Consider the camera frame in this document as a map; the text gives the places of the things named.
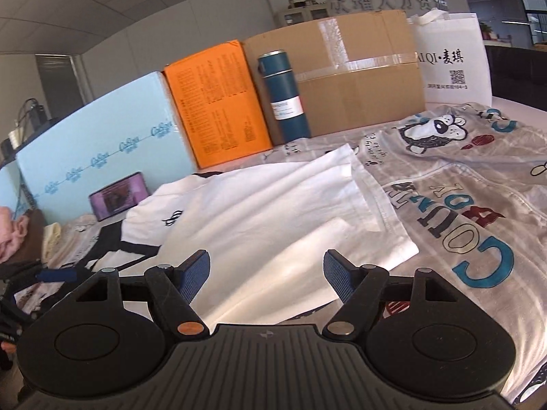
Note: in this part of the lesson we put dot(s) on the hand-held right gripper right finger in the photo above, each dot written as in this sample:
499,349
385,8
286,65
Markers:
338,275

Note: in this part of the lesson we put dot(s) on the dark blue vacuum bottle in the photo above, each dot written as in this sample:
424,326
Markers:
286,106

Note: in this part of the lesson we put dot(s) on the black desk stand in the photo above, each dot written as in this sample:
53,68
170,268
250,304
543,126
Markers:
32,113

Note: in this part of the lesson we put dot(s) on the pink cloth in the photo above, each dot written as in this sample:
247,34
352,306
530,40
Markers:
12,232

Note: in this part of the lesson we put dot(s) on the printed cartoon blanket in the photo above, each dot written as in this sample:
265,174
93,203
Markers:
470,179

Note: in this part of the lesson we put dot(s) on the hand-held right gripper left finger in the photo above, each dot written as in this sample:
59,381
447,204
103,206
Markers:
194,275

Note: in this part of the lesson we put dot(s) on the orange printed box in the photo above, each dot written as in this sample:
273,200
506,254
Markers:
213,102

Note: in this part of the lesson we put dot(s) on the white tote bag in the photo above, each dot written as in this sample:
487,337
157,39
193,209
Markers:
453,42

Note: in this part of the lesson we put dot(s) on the phone with lit screen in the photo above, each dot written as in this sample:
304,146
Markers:
117,196

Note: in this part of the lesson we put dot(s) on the grey glass-door cabinet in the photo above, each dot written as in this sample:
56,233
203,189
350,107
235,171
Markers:
299,15

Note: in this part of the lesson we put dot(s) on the beige cloth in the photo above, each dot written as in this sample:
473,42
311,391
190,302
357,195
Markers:
53,239

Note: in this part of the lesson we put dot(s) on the potted plant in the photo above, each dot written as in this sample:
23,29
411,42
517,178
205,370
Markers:
488,30

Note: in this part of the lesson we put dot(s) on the brown cloth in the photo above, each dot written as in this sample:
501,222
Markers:
36,226

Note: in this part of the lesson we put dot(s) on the light blue box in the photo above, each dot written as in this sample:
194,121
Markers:
107,128

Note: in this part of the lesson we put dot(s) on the large brown cardboard box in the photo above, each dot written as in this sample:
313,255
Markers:
363,94

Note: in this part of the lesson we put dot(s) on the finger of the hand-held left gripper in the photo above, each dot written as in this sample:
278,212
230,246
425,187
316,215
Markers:
55,275

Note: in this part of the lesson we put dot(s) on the white T-shirt with black trim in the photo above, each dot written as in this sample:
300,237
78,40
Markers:
256,222

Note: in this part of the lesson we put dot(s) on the black padded sofa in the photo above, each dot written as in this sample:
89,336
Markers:
521,72

